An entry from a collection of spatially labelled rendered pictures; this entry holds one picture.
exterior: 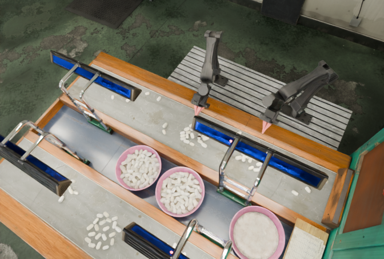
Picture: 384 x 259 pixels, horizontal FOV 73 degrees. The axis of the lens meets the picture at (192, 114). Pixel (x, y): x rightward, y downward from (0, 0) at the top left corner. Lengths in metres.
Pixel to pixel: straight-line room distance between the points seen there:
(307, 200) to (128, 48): 2.45
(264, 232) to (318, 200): 0.33
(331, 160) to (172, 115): 0.95
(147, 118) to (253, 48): 1.70
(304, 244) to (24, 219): 1.44
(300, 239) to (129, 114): 1.19
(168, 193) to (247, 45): 2.02
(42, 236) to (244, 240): 1.04
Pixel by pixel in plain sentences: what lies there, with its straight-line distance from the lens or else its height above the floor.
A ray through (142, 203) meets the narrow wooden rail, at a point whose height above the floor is 0.76.
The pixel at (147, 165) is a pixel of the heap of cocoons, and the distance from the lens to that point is 1.56.
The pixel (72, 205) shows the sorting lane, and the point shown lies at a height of 0.74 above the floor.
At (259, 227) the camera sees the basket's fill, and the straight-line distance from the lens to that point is 1.47.
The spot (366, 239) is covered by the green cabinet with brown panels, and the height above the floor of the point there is 1.14.
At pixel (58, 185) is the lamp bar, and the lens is 1.29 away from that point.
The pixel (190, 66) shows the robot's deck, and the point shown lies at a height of 0.67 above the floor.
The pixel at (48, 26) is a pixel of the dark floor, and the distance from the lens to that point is 3.97.
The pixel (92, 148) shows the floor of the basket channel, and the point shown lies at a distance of 1.81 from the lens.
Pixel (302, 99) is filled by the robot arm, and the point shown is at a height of 0.86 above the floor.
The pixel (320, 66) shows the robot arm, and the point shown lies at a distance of 1.49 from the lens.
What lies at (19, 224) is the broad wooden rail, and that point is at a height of 0.77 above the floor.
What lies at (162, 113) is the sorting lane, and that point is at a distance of 1.69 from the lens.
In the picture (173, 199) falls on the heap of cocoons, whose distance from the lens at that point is 1.49.
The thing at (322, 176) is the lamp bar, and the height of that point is 1.11.
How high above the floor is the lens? 2.18
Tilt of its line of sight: 60 degrees down
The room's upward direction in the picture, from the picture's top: 10 degrees counter-clockwise
